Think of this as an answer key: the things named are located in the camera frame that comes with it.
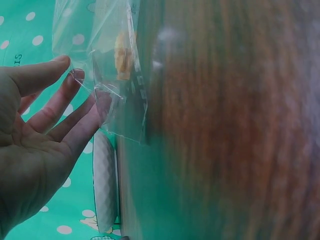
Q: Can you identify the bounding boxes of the person's left hand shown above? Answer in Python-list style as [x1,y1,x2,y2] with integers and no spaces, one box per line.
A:
[0,54,113,238]

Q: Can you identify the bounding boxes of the white textured paper plate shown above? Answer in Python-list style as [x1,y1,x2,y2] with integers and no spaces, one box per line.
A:
[92,129,120,234]

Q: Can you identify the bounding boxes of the clear plastic bag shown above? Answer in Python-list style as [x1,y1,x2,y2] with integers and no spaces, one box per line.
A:
[51,0,151,146]

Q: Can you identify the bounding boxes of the yellow snack pieces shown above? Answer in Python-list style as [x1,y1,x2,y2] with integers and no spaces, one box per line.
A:
[113,29,138,81]

